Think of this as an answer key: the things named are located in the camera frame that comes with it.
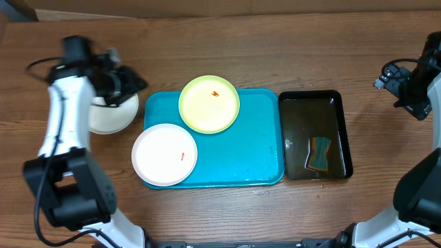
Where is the cream white plate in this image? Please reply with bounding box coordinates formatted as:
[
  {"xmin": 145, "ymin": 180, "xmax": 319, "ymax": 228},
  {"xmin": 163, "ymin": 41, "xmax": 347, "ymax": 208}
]
[{"xmin": 89, "ymin": 94, "xmax": 139, "ymax": 134}]

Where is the yellow green plate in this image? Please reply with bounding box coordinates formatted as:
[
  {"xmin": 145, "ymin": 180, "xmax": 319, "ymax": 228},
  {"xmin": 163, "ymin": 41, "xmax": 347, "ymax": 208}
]
[{"xmin": 178, "ymin": 75, "xmax": 240, "ymax": 134}]

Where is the green yellow sponge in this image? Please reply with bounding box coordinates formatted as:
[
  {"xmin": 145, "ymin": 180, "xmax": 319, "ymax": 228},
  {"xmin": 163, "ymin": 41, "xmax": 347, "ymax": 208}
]
[{"xmin": 305, "ymin": 136, "xmax": 331, "ymax": 172}]

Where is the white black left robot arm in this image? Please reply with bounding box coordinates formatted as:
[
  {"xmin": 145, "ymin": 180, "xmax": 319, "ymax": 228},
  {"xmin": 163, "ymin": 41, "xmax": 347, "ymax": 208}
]
[{"xmin": 23, "ymin": 48, "xmax": 154, "ymax": 247}]

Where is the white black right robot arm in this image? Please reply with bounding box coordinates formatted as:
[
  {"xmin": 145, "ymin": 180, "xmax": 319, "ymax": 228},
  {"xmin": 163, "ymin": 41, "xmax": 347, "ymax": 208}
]
[{"xmin": 321, "ymin": 59, "xmax": 440, "ymax": 247}]

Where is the black water basin tray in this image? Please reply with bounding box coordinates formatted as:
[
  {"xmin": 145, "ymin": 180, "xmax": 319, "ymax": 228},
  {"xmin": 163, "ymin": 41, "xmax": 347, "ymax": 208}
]
[{"xmin": 278, "ymin": 90, "xmax": 353, "ymax": 180}]

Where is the teal plastic tray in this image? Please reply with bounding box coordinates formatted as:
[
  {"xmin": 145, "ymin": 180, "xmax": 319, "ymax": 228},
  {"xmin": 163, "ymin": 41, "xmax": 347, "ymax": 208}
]
[{"xmin": 143, "ymin": 88, "xmax": 285, "ymax": 189}]

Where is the pinkish white plate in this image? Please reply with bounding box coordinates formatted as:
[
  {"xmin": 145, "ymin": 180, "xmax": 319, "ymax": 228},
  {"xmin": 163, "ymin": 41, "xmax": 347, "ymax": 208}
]
[{"xmin": 132, "ymin": 123, "xmax": 198, "ymax": 187}]

